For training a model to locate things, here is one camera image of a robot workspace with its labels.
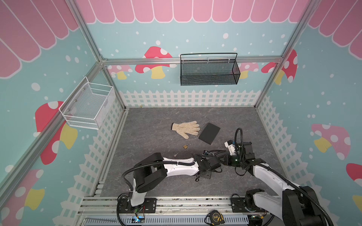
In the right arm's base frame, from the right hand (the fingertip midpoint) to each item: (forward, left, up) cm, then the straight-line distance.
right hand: (217, 158), depth 85 cm
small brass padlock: (+11, +19, -6) cm, 23 cm away
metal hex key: (+30, +4, -6) cm, 31 cm away
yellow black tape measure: (-30, +5, -3) cm, 30 cm away
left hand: (-7, +8, -6) cm, 13 cm away
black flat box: (+23, +1, -7) cm, 24 cm away
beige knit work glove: (+27, +15, -5) cm, 31 cm away
